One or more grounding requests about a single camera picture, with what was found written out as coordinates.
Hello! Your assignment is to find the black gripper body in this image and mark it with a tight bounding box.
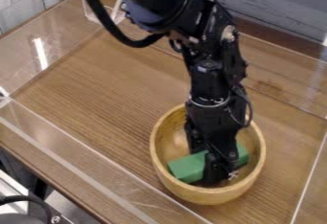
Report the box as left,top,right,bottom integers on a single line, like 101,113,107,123
186,98,247,158

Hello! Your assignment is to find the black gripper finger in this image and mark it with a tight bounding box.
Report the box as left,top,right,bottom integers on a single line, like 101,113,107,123
184,122,206,154
202,151,236,185

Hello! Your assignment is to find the green rectangular block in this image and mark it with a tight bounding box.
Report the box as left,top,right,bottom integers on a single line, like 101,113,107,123
166,144,250,184

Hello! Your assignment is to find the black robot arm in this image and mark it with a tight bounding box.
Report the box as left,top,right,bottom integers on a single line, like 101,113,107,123
123,0,252,186

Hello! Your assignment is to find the brown wooden bowl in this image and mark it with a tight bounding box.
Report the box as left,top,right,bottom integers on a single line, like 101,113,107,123
150,104,267,205

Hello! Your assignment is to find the clear acrylic tray wall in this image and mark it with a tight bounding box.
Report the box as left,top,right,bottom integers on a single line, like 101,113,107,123
0,88,212,224

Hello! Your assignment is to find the clear acrylic corner bracket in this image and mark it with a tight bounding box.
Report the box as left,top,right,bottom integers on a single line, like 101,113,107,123
83,0,126,29

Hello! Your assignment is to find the black cable lower left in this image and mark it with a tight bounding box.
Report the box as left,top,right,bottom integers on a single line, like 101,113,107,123
0,194,53,224

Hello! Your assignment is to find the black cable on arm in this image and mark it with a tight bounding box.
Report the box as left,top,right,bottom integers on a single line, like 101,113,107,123
71,0,164,49

